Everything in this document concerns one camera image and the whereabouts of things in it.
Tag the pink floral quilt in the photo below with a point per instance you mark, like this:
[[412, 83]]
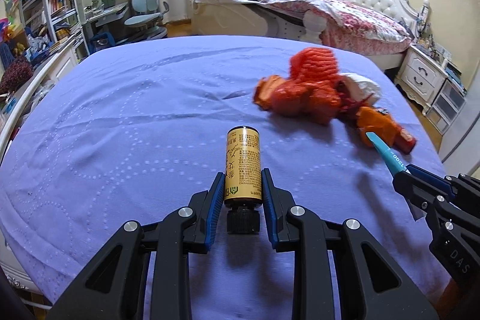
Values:
[[349, 26]]

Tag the small red tube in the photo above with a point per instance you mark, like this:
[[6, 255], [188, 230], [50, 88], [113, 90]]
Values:
[[404, 141]]

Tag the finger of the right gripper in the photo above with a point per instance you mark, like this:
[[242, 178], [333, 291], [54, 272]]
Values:
[[418, 194], [440, 184]]

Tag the purple bed sheet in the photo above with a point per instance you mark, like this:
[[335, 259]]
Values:
[[134, 131]]

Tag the red plastic bag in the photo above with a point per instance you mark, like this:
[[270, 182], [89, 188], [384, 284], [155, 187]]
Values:
[[318, 101]]

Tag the study desk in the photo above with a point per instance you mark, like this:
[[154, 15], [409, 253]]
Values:
[[89, 16]]

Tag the red foam fruit net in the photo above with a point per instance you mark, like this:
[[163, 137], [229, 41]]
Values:
[[314, 64]]

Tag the dark red wrapper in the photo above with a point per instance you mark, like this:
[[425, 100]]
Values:
[[349, 108]]

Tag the light blue desk chair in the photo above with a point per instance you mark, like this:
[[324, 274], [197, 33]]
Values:
[[147, 20]]

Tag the white nightstand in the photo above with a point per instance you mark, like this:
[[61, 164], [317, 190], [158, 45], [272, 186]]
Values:
[[420, 77]]

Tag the orange wrapper piece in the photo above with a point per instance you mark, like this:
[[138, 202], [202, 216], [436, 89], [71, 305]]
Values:
[[264, 89]]

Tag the white tufted bed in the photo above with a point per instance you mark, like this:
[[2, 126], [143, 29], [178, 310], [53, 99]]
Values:
[[225, 17]]

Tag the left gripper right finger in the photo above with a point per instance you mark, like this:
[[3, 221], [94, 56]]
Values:
[[340, 268]]

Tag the teal cosmetic tube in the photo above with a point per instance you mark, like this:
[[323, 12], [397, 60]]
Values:
[[392, 162]]

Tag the plastic drawer unit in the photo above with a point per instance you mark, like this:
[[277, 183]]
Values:
[[446, 106]]

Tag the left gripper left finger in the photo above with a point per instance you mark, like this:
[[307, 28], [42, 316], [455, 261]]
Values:
[[138, 258]]

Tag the gold label black bottle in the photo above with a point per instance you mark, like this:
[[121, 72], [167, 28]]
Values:
[[243, 189]]

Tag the orange snack wrapper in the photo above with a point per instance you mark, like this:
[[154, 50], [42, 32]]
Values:
[[369, 119]]

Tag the white crumpled tissue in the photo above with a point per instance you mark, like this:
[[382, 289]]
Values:
[[362, 88]]

